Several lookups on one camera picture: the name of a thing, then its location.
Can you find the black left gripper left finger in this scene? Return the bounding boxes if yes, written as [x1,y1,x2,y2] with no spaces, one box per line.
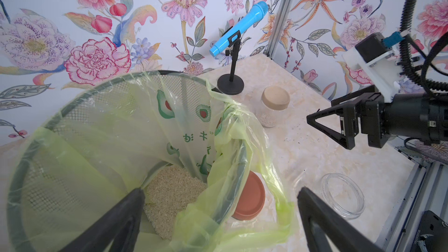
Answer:
[61,189,145,252]

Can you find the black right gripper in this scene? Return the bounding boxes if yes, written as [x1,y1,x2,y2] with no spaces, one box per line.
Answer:
[306,85,390,150]

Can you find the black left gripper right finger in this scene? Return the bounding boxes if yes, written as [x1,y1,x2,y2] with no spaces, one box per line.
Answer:
[297,187,381,252]

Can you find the clear plastic rice jar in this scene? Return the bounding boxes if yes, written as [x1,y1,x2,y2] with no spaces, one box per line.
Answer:
[319,173,365,220]

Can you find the rice jar beige lid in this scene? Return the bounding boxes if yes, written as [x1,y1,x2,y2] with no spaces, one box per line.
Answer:
[255,86,291,128]

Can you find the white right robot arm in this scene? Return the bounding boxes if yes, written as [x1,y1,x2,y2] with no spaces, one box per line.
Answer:
[306,0,448,150]

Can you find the rice pile in bin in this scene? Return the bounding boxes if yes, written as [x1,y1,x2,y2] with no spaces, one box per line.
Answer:
[143,165,207,240]

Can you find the green plastic bin liner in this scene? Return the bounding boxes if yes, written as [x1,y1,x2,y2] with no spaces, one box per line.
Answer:
[8,70,295,252]

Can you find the black mesh waste bin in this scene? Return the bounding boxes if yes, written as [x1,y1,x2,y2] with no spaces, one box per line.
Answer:
[6,69,247,252]

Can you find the closed jar brown lid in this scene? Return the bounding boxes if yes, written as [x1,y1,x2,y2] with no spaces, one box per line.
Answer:
[232,171,266,221]

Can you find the blue toy microphone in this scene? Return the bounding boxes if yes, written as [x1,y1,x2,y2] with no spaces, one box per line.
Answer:
[210,1,268,57]

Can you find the aluminium corner post right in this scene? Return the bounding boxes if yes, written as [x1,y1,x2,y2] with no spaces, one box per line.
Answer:
[264,0,292,58]

